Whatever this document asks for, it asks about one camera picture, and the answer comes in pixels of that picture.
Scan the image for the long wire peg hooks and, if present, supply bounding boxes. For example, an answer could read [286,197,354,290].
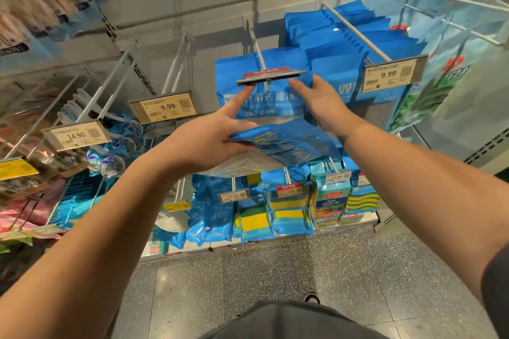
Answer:
[398,0,509,34]

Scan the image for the bright yellow price tag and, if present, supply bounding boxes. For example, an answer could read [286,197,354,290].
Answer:
[0,157,41,182]

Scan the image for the pink goods pile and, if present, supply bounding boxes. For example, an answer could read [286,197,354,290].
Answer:
[0,180,65,272]

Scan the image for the person's grey trousers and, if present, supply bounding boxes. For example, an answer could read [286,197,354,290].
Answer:
[199,299,391,339]

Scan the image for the clear packets with green print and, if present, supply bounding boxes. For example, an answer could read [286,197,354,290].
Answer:
[385,29,509,161]

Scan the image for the person's left hand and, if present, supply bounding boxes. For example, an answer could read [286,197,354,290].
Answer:
[159,84,260,177]

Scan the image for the blue steel-cloth packets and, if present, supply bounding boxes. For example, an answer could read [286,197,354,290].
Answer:
[284,0,431,134]

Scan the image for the red white price tag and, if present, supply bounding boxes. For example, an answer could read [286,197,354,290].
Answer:
[235,67,307,87]

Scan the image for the yellow green sponge packets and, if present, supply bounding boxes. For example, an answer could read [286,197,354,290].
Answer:
[234,192,315,243]

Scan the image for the metal peg hook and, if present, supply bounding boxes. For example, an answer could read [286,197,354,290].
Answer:
[75,44,136,125]
[322,1,394,61]
[242,17,271,74]
[163,33,192,97]

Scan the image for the person's dark right sleeve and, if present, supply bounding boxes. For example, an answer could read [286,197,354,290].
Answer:
[479,243,509,339]

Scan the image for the blue cloth packets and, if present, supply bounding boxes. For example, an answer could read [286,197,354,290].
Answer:
[215,47,315,125]

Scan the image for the person's right forearm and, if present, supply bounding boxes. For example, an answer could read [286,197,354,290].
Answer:
[334,116,509,304]

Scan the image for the blue cloth packet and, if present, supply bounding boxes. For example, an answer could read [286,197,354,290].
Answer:
[199,116,343,179]

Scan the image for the yellowish price tag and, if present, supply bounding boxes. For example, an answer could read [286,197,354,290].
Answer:
[129,91,198,123]
[41,120,112,151]
[362,54,429,95]

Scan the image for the teal cloth packets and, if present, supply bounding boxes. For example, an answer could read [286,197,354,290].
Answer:
[48,168,172,228]

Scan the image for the striped sponge packets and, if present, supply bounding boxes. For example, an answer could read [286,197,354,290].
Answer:
[310,168,383,225]

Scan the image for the person's right hand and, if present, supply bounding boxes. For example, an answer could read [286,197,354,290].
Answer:
[288,74,356,139]

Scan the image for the blue glove packets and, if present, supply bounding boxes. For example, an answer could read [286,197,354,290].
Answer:
[151,200,235,248]

